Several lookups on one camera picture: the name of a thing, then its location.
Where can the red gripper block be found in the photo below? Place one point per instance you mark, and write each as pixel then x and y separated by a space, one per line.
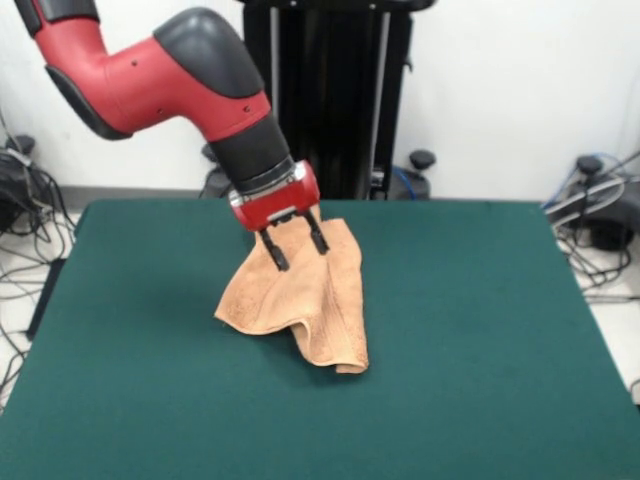
pixel 277 202

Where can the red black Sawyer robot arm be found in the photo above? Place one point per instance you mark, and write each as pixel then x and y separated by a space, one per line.
pixel 165 85

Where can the long black floor bar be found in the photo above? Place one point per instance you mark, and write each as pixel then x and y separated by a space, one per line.
pixel 47 300

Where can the dark green table cloth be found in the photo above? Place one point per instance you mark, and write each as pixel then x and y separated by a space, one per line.
pixel 150 350

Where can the brown terry towel with label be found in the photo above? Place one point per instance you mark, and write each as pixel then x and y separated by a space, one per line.
pixel 310 300

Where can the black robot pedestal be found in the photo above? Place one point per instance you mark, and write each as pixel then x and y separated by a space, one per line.
pixel 340 100

